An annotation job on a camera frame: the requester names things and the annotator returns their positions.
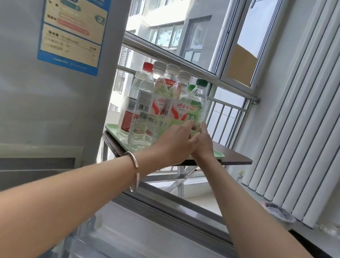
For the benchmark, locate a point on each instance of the person's left hand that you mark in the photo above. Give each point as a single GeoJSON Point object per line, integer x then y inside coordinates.
{"type": "Point", "coordinates": [177, 144]}

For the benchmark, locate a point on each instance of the person's right hand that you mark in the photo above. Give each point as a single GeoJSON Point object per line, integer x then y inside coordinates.
{"type": "Point", "coordinates": [204, 149]}

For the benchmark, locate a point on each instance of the clear water bottle green cap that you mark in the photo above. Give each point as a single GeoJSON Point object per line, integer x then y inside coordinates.
{"type": "Point", "coordinates": [198, 99]}

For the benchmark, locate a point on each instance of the green plum drink bottle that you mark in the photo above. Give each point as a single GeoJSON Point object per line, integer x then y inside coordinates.
{"type": "Point", "coordinates": [191, 88]}

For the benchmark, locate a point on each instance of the green grape tea bottle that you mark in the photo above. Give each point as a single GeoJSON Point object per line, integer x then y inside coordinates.
{"type": "Point", "coordinates": [169, 85]}

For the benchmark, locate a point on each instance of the water bottle red cap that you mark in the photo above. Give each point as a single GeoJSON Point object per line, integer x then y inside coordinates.
{"type": "Point", "coordinates": [132, 101]}

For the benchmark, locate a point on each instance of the green tray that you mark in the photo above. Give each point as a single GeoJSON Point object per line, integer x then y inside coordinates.
{"type": "Point", "coordinates": [112, 130]}

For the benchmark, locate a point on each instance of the person's right forearm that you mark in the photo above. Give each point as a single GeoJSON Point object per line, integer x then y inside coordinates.
{"type": "Point", "coordinates": [268, 241]}

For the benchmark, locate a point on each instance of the person's left forearm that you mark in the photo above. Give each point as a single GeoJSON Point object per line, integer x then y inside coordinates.
{"type": "Point", "coordinates": [47, 204]}

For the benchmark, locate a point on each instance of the dark brown folding table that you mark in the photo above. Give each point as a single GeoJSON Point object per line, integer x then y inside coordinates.
{"type": "Point", "coordinates": [236, 159]}

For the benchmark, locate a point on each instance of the radiator valve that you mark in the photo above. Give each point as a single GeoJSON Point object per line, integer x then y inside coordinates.
{"type": "Point", "coordinates": [240, 177]}

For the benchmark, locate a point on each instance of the metal balcony railing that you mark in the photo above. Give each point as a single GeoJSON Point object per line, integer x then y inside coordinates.
{"type": "Point", "coordinates": [184, 65]}

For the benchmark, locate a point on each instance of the brown cardboard sheet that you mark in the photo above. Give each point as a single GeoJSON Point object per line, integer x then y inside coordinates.
{"type": "Point", "coordinates": [242, 66]}

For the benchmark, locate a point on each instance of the bin with plastic bag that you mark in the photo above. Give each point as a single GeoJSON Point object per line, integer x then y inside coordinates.
{"type": "Point", "coordinates": [278, 212]}

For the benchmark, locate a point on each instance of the grey outdoor drainpipe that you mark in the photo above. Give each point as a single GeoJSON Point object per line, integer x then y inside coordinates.
{"type": "Point", "coordinates": [224, 29]}

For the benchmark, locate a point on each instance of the blue label sticker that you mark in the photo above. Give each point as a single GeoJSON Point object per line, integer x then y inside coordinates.
{"type": "Point", "coordinates": [74, 20]}

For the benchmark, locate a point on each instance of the white balcony window frame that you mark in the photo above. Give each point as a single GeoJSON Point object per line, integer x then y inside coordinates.
{"type": "Point", "coordinates": [233, 30]}

